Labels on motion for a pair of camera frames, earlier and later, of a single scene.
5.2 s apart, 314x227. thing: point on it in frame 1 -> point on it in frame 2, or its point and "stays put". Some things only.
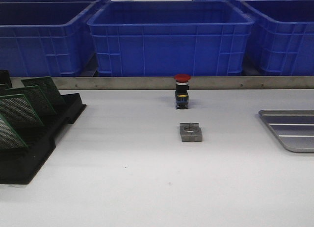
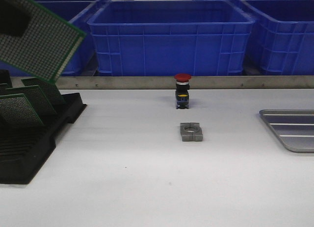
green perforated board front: x=9 y=138 -> x=46 y=47
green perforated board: x=17 y=112 stays put
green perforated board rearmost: x=48 y=88 stays put
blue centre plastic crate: x=171 y=38 stays put
